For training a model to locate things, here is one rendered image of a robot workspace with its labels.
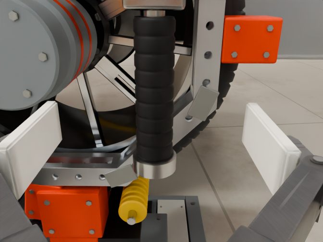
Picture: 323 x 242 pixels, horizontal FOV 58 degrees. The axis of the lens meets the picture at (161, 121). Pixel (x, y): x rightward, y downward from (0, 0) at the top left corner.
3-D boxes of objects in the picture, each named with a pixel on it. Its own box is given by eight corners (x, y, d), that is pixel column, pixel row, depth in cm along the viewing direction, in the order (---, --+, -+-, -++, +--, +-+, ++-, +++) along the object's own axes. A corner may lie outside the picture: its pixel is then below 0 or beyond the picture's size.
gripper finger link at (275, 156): (286, 151, 13) (303, 151, 13) (245, 102, 20) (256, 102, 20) (276, 204, 15) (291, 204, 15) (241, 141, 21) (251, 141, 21)
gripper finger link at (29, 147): (18, 201, 15) (3, 201, 15) (62, 139, 21) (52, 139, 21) (7, 148, 13) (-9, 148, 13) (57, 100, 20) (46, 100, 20)
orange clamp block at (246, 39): (213, 55, 53) (262, 55, 53) (220, 64, 46) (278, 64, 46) (216, 15, 51) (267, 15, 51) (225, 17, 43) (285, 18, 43)
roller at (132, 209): (151, 158, 85) (151, 140, 83) (146, 233, 57) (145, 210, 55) (131, 158, 85) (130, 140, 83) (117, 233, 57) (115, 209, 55)
